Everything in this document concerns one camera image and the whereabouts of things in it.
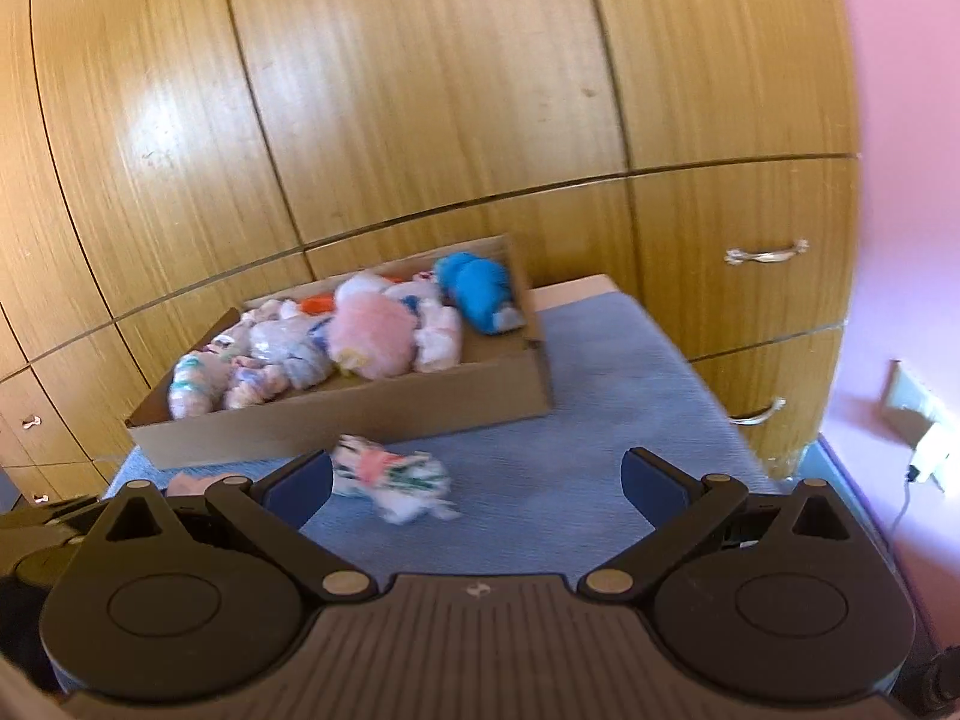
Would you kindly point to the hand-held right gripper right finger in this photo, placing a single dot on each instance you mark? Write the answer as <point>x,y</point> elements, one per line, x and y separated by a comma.
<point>656,487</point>

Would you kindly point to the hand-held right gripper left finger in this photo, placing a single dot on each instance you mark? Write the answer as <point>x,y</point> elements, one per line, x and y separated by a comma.
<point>300,491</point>

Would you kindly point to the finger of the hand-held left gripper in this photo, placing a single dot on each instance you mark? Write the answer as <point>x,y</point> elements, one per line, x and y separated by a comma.
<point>45,521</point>

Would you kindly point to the cardboard box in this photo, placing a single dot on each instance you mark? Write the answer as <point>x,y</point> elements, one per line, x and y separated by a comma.
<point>337,412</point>

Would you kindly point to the white patterned bundle red band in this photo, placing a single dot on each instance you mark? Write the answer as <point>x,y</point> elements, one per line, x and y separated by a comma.
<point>397,484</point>

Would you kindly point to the beige pink bundle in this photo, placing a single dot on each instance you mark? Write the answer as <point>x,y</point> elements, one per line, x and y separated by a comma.
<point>195,484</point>

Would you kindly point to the pastel striped bundle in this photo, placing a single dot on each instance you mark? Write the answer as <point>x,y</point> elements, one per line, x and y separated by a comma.
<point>255,386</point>

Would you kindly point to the grey bundle with blue print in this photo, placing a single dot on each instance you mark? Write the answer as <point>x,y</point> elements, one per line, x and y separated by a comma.
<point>309,367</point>

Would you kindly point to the white bundle with teal band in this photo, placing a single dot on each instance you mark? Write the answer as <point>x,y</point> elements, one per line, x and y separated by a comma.
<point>191,390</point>

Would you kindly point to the clear white plastic bundle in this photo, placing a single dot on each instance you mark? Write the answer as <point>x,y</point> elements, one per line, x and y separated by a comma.
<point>274,337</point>

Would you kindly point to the pink fluffy bundle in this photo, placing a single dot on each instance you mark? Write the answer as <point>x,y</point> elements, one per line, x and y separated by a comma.
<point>371,337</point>

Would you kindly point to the orange plastic bundle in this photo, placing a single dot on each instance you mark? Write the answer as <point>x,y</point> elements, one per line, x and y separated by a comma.
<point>319,304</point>

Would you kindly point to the plain white bundle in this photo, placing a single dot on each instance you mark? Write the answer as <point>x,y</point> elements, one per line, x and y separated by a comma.
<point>360,285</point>

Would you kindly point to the grey white bundle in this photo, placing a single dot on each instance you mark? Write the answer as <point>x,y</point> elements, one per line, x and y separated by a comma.
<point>412,292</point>

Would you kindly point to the blue sock bundle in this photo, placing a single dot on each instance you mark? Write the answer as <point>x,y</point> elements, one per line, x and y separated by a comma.
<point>476,289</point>

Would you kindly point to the dark grey furniture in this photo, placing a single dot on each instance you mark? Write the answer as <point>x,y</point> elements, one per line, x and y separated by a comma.
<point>9,491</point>

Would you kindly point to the blue towel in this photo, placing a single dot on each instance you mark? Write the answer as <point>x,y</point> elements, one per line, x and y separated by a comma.
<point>562,427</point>

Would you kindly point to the white charger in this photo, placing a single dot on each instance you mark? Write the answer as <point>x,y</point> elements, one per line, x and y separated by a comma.
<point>937,457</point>

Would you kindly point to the wooden wardrobe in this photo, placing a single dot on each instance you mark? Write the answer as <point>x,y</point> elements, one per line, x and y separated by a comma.
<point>412,52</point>

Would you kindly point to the beige wall socket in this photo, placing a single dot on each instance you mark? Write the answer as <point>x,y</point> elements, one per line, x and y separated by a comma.
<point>911,397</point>

